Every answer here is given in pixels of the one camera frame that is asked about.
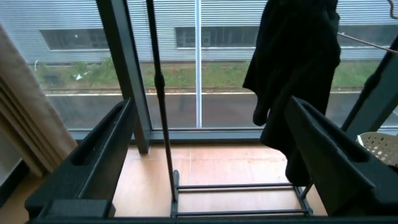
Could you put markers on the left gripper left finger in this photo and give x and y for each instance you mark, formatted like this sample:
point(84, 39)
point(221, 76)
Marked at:
point(99, 180)

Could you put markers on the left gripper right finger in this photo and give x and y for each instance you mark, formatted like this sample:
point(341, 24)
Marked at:
point(326, 174)

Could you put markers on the black shorts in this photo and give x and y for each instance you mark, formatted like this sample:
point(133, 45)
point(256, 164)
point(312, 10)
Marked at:
point(295, 62)

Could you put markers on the white laundry basket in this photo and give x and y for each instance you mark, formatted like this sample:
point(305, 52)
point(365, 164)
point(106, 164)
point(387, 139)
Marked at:
point(379, 146)

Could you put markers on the black clothes rack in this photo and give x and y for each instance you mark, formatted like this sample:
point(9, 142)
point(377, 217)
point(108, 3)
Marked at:
point(160, 87)

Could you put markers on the pink clothes hanger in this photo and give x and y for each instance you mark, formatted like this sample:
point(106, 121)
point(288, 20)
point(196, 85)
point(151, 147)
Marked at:
point(367, 43)

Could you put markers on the beige curtain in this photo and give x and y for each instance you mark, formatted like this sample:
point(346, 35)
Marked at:
point(31, 109)

